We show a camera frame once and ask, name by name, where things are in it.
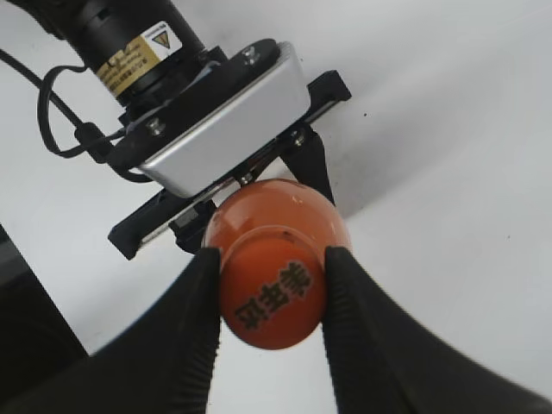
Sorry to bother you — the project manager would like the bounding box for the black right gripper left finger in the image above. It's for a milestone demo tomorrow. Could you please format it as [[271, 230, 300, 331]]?
[[1, 248, 221, 413]]

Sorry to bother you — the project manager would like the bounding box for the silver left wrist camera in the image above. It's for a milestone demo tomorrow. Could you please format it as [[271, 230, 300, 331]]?
[[139, 41, 311, 198]]

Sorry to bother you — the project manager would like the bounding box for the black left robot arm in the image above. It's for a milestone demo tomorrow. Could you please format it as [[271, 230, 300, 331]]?
[[18, 1, 351, 259]]

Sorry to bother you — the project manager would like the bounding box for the orange soda bottle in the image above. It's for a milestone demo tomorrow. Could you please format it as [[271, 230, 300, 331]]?
[[202, 178, 353, 268]]

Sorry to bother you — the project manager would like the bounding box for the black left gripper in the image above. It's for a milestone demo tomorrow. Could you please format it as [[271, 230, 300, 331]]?
[[109, 39, 351, 259]]

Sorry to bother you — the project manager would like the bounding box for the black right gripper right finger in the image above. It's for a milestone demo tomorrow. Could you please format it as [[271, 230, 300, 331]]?
[[323, 248, 551, 413]]

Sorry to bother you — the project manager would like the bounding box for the orange bottle cap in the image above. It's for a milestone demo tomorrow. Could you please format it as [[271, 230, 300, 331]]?
[[220, 227, 327, 350]]

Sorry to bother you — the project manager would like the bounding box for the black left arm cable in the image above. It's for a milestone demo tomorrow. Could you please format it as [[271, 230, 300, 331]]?
[[0, 47, 147, 184]]

